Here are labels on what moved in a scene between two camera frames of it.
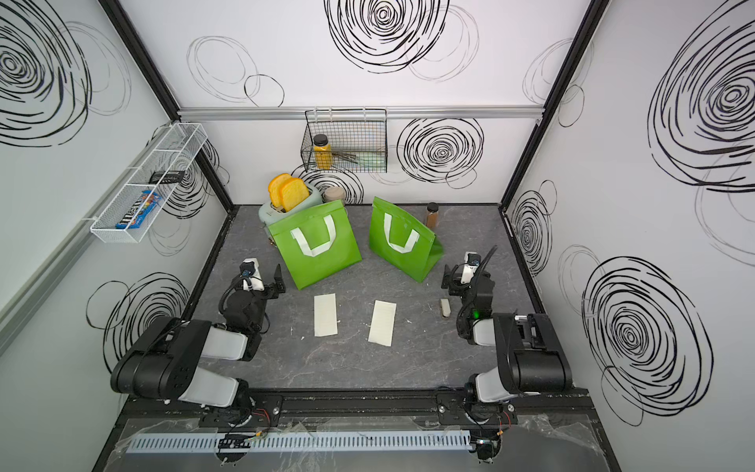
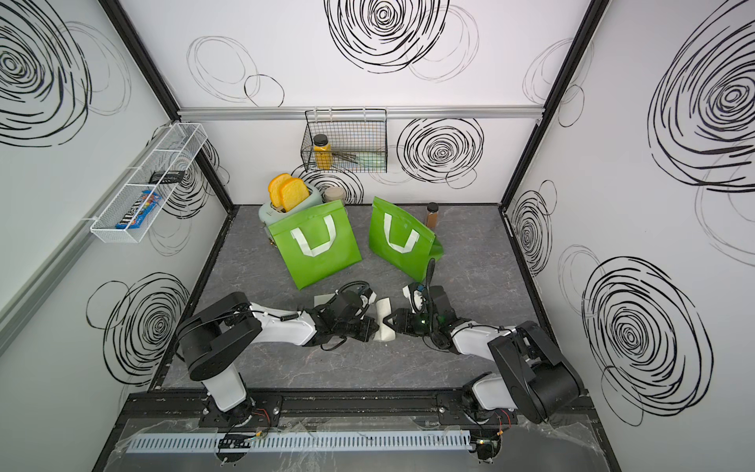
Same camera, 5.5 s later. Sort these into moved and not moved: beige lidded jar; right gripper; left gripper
Moved: right gripper; left gripper
Not moved: beige lidded jar
